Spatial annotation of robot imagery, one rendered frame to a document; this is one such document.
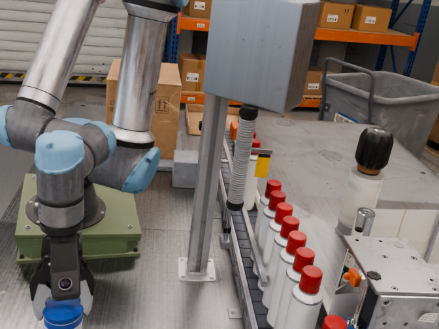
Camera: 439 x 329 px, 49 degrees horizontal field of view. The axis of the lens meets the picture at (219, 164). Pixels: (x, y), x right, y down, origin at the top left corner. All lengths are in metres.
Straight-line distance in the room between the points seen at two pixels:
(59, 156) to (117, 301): 0.41
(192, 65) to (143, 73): 3.87
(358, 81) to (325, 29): 1.47
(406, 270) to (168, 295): 0.54
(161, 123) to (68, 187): 0.85
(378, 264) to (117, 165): 0.58
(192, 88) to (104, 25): 1.15
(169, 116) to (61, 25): 0.71
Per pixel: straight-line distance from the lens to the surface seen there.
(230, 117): 2.22
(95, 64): 5.43
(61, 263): 0.85
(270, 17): 0.83
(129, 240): 1.18
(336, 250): 1.26
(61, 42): 0.98
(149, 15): 1.01
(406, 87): 4.04
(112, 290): 1.11
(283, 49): 0.83
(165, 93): 1.59
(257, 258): 1.01
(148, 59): 1.02
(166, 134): 1.63
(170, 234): 1.30
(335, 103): 3.49
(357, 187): 1.25
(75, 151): 0.79
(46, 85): 0.95
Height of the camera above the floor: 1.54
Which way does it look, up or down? 24 degrees down
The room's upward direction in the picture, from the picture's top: 7 degrees clockwise
